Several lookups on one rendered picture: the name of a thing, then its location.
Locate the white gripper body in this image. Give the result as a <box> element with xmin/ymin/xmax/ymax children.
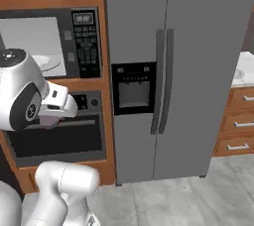
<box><xmin>40</xmin><ymin>93</ymin><xmax>79</xmax><ymax>121</ymax></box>

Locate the white microwave turntable plate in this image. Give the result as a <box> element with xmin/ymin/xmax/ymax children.
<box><xmin>31</xmin><ymin>54</ymin><xmax>64</xmax><ymax>73</ymax></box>

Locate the black microwave oven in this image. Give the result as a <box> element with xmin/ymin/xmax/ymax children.
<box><xmin>0</xmin><ymin>6</ymin><xmax>102</xmax><ymax>81</ymax></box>

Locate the black built-in oven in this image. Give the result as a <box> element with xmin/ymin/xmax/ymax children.
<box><xmin>2</xmin><ymin>89</ymin><xmax>108</xmax><ymax>169</ymax></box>

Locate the wooden drawer front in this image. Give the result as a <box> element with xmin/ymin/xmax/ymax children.
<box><xmin>15</xmin><ymin>160</ymin><xmax>115</xmax><ymax>194</ymax></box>

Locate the wooden tall cabinet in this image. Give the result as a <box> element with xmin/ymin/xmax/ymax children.
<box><xmin>0</xmin><ymin>0</ymin><xmax>117</xmax><ymax>195</ymax></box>

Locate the grey fridge door with dispenser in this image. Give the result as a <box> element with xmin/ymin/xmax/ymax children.
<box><xmin>103</xmin><ymin>0</ymin><xmax>171</xmax><ymax>185</ymax></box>

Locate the grey fridge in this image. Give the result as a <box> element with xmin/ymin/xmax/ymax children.
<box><xmin>102</xmin><ymin>0</ymin><xmax>254</xmax><ymax>186</ymax></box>

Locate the plain grey fridge door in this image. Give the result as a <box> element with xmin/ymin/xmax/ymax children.
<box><xmin>153</xmin><ymin>0</ymin><xmax>254</xmax><ymax>180</ymax></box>

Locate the wooden drawer run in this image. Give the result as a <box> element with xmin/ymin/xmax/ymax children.
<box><xmin>212</xmin><ymin>85</ymin><xmax>254</xmax><ymax>159</ymax></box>

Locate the grey oven door handle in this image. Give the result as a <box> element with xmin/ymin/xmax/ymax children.
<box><xmin>25</xmin><ymin>118</ymin><xmax>97</xmax><ymax>131</ymax></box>

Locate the dark grey fridge handle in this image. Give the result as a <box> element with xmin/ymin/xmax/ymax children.
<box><xmin>150</xmin><ymin>28</ymin><xmax>166</xmax><ymax>136</ymax></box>
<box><xmin>158</xmin><ymin>28</ymin><xmax>176</xmax><ymax>135</ymax></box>

